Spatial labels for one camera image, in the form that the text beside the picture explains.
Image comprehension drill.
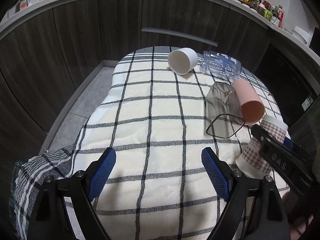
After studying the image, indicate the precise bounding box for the checked paper cup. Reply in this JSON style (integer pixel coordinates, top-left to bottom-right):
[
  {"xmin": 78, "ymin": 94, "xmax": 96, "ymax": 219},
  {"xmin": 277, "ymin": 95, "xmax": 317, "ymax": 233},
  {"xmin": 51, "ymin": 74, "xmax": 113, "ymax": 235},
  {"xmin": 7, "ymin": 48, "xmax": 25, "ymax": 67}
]
[{"xmin": 235, "ymin": 115, "xmax": 288, "ymax": 179}]

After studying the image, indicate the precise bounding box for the pink plastic cup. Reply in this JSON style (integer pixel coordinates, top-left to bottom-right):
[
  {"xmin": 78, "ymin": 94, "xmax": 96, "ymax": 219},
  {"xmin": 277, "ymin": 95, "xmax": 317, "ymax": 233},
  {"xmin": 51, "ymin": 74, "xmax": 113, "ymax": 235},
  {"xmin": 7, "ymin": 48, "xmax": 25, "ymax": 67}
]
[{"xmin": 232, "ymin": 78, "xmax": 265, "ymax": 126}]

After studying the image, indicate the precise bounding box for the white plastic cup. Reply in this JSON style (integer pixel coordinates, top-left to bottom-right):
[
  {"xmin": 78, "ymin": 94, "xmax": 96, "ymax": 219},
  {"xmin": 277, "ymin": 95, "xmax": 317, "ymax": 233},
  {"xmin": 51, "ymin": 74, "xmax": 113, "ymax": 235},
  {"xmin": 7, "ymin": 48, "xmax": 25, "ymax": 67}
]
[{"xmin": 168, "ymin": 48, "xmax": 198, "ymax": 75}]

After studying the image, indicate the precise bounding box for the clear grey square glass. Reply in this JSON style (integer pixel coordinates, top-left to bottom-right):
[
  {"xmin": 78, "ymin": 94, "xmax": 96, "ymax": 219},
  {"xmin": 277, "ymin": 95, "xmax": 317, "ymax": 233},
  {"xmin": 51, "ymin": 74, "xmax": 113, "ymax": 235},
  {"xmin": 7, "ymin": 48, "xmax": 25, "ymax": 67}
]
[{"xmin": 205, "ymin": 82, "xmax": 245, "ymax": 139}]

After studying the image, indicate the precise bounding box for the clear blue printed glass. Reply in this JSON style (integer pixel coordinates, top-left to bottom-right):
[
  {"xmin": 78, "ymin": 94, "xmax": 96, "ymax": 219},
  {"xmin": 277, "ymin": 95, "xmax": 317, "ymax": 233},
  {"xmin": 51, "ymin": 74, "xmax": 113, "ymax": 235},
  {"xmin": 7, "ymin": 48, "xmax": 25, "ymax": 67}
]
[{"xmin": 200, "ymin": 51, "xmax": 242, "ymax": 82}]

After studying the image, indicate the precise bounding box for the white bowl on counter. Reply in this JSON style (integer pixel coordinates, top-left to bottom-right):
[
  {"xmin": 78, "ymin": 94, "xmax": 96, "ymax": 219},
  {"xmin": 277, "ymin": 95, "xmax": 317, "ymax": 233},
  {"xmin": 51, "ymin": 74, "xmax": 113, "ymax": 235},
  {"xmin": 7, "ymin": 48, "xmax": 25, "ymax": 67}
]
[{"xmin": 292, "ymin": 26, "xmax": 311, "ymax": 46}]

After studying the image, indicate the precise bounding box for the white black checked tablecloth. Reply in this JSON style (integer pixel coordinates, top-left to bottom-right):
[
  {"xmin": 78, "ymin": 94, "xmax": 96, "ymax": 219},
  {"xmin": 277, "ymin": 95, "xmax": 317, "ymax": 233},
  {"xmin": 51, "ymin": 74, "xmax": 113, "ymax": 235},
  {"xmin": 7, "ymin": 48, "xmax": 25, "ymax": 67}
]
[{"xmin": 14, "ymin": 47, "xmax": 251, "ymax": 239}]

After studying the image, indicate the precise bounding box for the red label sauce bottle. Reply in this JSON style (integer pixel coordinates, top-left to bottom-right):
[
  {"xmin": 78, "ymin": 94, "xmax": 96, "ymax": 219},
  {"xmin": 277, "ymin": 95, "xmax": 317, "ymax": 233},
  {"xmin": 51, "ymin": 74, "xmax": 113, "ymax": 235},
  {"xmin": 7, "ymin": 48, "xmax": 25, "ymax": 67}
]
[{"xmin": 276, "ymin": 5, "xmax": 284, "ymax": 28}]

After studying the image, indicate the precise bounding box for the dark wood cabinet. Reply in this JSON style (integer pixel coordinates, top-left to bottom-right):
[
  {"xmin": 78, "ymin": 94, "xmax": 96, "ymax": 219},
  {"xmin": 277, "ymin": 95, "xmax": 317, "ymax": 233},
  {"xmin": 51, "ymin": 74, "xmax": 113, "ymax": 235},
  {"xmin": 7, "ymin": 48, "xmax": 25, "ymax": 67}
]
[{"xmin": 1, "ymin": 0, "xmax": 319, "ymax": 159}]

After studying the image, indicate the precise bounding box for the grey cabinet handle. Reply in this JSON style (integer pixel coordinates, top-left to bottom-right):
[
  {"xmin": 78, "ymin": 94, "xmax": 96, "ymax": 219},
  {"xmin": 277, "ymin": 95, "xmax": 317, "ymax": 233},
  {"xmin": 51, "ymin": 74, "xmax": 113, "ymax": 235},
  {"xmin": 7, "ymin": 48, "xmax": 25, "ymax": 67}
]
[{"xmin": 141, "ymin": 27, "xmax": 218, "ymax": 47}]

